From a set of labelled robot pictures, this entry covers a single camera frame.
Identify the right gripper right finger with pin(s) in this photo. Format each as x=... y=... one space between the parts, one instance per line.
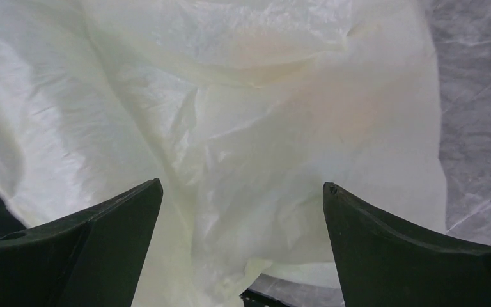
x=384 y=260

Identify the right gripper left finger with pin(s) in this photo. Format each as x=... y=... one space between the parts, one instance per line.
x=93 y=257

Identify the light green plastic bag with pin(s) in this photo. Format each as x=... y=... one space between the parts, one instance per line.
x=242 y=109

